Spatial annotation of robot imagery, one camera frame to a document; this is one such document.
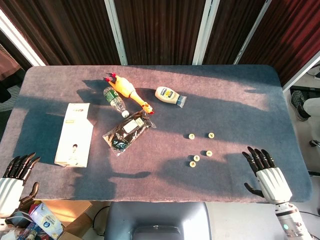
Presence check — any dark sneaker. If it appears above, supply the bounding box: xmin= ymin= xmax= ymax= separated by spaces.
xmin=289 ymin=90 xmax=311 ymax=122

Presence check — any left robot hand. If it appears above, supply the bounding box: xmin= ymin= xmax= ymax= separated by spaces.
xmin=0 ymin=152 xmax=41 ymax=219

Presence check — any dark brown partition panel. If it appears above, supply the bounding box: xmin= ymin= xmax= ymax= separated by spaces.
xmin=202 ymin=0 xmax=266 ymax=65
xmin=238 ymin=0 xmax=320 ymax=87
xmin=113 ymin=0 xmax=207 ymax=66
xmin=0 ymin=0 xmax=121 ymax=66

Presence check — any yellow rubber chicken toy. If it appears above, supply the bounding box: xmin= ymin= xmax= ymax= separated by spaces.
xmin=103 ymin=72 xmax=155 ymax=116

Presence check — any white partition frame post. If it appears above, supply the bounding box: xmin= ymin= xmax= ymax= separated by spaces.
xmin=0 ymin=8 xmax=46 ymax=67
xmin=192 ymin=0 xmax=221 ymax=66
xmin=103 ymin=0 xmax=129 ymax=66
xmin=282 ymin=51 xmax=320 ymax=93
xmin=233 ymin=0 xmax=272 ymax=65

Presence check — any colourful snack package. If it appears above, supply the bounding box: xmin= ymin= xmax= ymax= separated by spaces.
xmin=14 ymin=222 xmax=38 ymax=240

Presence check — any blue grey table cloth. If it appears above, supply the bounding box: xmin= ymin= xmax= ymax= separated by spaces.
xmin=0 ymin=64 xmax=313 ymax=203

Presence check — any mayonnaise squeeze bottle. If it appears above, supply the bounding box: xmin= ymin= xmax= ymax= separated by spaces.
xmin=154 ymin=86 xmax=188 ymax=109

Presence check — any clear plastic water bottle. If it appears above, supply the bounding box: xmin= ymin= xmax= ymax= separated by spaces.
xmin=103 ymin=86 xmax=130 ymax=118

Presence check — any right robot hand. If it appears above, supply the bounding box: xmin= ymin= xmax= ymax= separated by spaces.
xmin=241 ymin=146 xmax=293 ymax=205

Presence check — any white blue milk powder can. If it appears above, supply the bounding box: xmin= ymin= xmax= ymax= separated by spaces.
xmin=28 ymin=202 xmax=65 ymax=238

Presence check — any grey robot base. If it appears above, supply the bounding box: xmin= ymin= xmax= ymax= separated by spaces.
xmin=104 ymin=201 xmax=212 ymax=240

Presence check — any white carton box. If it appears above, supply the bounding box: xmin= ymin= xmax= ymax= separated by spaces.
xmin=54 ymin=102 xmax=95 ymax=168

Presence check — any black item in plastic bag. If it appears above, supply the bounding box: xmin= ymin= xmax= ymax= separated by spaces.
xmin=102 ymin=109 xmax=157 ymax=157

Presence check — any black cable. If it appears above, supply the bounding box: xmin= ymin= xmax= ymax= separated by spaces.
xmin=94 ymin=204 xmax=111 ymax=236

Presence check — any person leg in white trousers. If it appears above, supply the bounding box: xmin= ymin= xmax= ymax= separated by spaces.
xmin=302 ymin=97 xmax=320 ymax=118

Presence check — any brown cardboard box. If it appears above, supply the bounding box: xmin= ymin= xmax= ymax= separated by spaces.
xmin=34 ymin=199 xmax=106 ymax=240

